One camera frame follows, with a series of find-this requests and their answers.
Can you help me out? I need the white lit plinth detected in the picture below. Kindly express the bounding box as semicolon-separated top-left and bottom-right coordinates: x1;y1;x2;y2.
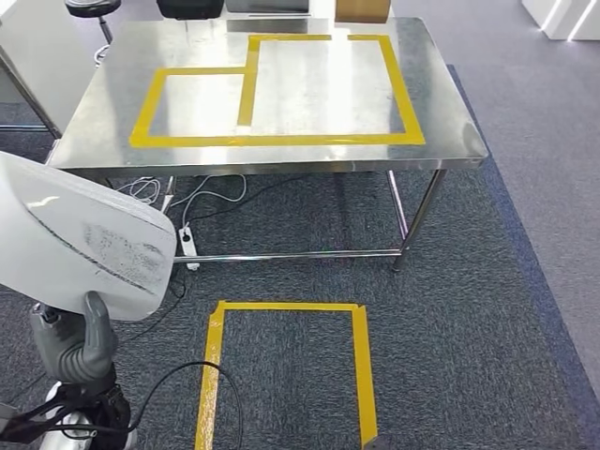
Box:
522;0;600;43

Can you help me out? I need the white desk with steel legs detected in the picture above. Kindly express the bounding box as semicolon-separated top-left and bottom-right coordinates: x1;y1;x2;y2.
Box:
0;0;97;141

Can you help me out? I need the brown cardboard box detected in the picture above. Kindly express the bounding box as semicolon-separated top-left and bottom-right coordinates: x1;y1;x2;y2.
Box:
334;0;392;24

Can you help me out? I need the black round stool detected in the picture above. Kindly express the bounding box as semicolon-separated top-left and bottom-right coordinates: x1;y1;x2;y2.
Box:
64;0;122;46

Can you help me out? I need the white curved body part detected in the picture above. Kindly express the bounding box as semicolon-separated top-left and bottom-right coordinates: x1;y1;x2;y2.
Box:
0;150;177;323

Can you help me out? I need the black floor cable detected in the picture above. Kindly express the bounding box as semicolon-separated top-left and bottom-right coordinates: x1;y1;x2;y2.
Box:
124;266;187;346
186;175;306;223

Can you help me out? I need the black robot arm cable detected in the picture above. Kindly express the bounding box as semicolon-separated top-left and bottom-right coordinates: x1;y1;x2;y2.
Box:
125;361;244;450

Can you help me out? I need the stainless steel workbench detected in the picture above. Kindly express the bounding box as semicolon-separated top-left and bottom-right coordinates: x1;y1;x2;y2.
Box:
47;17;490;275

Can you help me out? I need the grey laptop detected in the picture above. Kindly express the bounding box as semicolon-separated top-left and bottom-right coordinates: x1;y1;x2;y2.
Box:
224;0;311;15

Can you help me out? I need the white power strip with cord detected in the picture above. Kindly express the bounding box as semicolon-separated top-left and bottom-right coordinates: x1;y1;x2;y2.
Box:
177;172;248;273

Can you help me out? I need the white charger cable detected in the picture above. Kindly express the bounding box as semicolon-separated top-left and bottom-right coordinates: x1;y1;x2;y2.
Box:
115;175;163;207

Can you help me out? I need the black carry bag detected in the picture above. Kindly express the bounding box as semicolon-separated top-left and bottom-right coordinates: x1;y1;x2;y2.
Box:
155;0;225;20

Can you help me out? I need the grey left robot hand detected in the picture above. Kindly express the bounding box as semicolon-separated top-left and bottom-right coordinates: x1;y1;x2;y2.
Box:
29;292;119;386

